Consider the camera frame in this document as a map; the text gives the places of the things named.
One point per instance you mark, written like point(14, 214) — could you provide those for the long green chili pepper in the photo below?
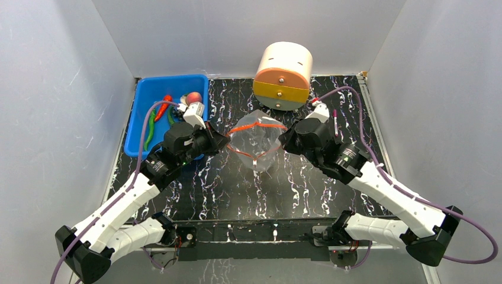
point(151, 130)

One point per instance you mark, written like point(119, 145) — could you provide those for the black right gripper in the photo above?
point(293, 135)

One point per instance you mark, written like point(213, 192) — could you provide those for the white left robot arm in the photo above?
point(90, 247)

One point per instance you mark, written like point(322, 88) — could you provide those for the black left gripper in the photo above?
point(216, 141)

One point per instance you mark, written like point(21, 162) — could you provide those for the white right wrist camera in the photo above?
point(320, 111)

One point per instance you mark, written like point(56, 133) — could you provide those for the round drawer cabinet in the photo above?
point(283, 78)

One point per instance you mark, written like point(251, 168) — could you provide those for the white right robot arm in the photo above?
point(422, 230)

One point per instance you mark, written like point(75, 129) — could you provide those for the aluminium frame rail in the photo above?
point(429, 272)

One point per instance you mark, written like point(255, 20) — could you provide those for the short green pepper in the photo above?
point(170, 117)

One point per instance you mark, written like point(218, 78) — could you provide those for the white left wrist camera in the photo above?
point(194, 115)

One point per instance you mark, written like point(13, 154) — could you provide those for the peach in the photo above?
point(193, 97)

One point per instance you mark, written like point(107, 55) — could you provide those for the red chili pepper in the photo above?
point(162, 109)

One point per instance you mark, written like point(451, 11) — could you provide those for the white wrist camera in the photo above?
point(194, 115)
point(320, 111)

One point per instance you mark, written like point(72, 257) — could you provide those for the black base bar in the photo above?
point(297, 238)

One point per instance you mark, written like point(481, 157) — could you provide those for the pink white marker pen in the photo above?
point(335, 124)

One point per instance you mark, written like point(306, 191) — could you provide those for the dark grape bunch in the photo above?
point(177, 114)

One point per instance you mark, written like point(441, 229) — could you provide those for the white garlic piece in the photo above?
point(183, 100)

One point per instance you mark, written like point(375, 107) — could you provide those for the clear zip top bag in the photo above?
point(255, 140)

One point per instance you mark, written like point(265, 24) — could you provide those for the blue plastic bin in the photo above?
point(143, 132)

